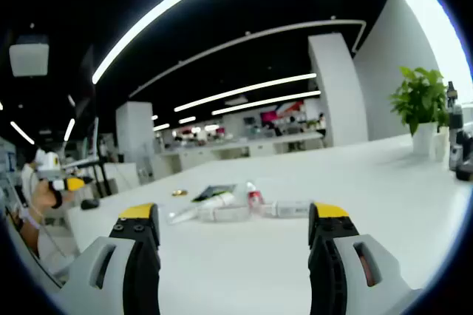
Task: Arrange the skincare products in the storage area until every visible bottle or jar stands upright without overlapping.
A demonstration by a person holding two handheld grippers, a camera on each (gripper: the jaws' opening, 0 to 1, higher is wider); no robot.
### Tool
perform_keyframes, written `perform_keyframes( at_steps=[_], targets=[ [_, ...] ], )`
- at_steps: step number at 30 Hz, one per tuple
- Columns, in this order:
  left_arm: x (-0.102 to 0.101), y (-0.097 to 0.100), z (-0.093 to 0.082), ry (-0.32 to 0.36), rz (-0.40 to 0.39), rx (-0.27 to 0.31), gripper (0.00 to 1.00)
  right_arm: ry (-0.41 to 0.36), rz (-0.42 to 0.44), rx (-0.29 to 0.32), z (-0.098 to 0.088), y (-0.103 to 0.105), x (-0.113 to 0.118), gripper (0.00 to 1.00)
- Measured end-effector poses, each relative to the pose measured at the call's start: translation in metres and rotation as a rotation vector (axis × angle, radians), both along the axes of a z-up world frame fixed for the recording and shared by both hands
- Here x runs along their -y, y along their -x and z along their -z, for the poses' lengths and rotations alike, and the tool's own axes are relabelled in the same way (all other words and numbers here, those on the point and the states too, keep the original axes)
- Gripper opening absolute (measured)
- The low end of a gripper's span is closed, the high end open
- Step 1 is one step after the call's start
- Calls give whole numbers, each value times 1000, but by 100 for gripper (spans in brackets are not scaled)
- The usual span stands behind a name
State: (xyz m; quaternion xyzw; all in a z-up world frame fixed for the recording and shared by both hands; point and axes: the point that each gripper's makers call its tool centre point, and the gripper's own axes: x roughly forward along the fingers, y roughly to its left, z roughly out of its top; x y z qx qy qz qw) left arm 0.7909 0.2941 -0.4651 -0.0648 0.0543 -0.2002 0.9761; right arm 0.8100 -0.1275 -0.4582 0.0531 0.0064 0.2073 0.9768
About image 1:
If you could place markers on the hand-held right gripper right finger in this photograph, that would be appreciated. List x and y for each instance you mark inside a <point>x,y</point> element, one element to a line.
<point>369,274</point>

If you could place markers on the long ceiling light strip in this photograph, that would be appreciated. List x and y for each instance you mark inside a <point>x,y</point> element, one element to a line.
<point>98,71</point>

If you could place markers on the colourful wall display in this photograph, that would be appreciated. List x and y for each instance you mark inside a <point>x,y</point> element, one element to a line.
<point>281,111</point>

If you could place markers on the dark green skincare sachet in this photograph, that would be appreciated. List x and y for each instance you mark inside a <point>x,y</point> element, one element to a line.
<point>212,192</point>

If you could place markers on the black computer mouse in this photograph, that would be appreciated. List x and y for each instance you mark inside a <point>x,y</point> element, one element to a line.
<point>89,203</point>

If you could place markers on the white ceiling air unit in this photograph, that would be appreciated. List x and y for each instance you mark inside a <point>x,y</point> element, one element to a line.
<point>29,56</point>

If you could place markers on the dark bottle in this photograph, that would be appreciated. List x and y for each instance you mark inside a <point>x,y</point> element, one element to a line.
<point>455,115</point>

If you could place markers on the small brown gold packet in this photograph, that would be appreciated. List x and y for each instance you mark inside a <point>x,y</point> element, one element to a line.
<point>179,192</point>

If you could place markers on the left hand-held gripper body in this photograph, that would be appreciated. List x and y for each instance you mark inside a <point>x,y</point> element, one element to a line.
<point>48,165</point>

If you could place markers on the red collared white skincare bottle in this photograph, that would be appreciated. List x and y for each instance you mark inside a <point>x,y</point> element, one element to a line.
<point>254,196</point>

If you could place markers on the white pump skincare bottle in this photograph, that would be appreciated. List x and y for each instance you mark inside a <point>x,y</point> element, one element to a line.
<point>288,209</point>
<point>221,213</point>

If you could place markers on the black metal stand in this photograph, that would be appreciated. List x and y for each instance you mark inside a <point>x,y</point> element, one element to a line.
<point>98,178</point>

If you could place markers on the white skincare tube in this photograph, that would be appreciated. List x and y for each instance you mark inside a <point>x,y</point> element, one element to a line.
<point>216,201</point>

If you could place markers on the person's left hand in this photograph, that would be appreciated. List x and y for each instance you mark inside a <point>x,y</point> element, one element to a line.
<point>46,198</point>

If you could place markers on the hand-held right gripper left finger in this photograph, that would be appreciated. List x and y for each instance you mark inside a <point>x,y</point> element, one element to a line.
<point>111,274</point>

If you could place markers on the potted green plant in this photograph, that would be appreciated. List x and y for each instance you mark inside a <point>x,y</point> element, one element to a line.
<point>421,100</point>

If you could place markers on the long white counter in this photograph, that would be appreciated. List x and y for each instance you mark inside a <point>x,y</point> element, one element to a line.
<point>221,146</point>

